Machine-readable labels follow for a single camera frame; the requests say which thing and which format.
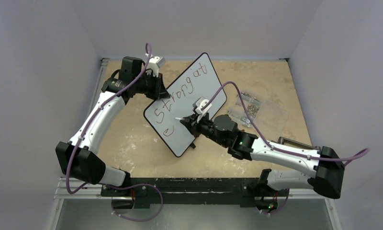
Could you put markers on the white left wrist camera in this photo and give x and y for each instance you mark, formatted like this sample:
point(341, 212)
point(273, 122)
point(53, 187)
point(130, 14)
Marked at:
point(154, 65)

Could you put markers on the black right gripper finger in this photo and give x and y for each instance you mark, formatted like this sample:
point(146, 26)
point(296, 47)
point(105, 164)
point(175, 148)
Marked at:
point(187, 120)
point(190, 128)

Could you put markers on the black metal clamp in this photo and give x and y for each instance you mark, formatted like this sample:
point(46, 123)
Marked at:
point(297, 144)

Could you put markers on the clear plastic screw box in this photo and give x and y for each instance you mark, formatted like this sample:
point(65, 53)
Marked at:
point(268, 116)

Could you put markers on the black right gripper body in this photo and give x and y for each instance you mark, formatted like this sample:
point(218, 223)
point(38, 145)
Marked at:
point(195, 122)

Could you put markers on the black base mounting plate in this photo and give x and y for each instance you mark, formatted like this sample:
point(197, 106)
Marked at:
point(243, 192)

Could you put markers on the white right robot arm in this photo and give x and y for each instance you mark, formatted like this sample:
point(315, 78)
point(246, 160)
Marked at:
point(319, 170)

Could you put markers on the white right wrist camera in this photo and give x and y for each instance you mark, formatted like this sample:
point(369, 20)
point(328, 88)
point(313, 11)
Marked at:
point(201, 108)

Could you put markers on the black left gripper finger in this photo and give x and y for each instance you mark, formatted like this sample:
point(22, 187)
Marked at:
point(163, 94)
point(160, 82)

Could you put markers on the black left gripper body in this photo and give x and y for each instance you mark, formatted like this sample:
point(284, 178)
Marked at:
point(148, 85)

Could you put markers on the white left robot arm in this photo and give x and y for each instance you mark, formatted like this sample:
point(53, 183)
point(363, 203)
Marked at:
point(78, 157)

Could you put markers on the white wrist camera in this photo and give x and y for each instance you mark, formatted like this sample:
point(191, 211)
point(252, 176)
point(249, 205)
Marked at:
point(154, 65)
point(201, 108)

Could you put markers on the aluminium extrusion rail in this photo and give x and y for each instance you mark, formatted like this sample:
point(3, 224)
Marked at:
point(88, 191)

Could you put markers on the white whiteboard black frame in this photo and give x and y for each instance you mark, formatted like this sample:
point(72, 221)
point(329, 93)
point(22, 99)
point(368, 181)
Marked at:
point(199, 79)

